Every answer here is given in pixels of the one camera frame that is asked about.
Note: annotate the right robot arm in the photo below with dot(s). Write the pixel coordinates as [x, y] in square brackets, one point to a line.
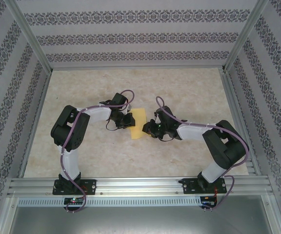
[223, 146]

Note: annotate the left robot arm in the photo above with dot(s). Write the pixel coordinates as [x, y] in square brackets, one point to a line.
[69, 126]

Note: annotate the grey metal sheet panel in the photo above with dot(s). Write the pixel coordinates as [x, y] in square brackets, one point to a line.
[140, 220]

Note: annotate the right controller board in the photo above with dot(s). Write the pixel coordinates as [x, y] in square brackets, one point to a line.
[208, 201]

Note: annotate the controller board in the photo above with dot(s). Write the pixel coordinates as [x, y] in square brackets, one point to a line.
[73, 200]
[208, 201]

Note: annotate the left controller board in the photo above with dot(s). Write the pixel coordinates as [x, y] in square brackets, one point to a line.
[73, 200]

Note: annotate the aluminium mounting rail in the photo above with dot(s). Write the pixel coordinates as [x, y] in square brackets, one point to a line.
[140, 186]

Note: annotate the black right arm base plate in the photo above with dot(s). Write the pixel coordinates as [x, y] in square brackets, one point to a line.
[190, 186]

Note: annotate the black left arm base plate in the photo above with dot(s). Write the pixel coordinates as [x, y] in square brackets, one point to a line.
[90, 186]

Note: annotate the aluminium side rail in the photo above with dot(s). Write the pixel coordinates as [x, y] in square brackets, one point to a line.
[240, 126]
[34, 126]

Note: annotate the aluminium frame post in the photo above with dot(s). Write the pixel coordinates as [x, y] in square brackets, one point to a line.
[30, 36]
[243, 36]

